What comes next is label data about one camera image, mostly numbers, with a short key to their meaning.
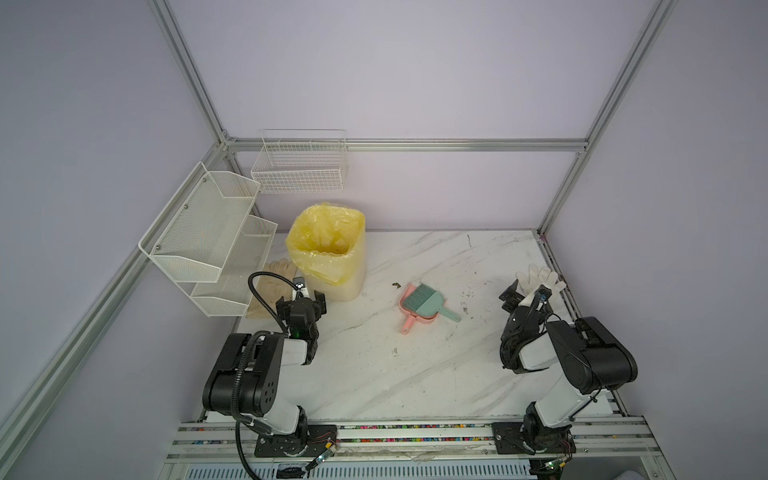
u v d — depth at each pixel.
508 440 0.73
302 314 0.72
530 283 1.06
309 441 0.73
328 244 1.04
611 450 0.73
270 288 1.03
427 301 0.98
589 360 0.47
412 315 0.95
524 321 0.68
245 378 0.43
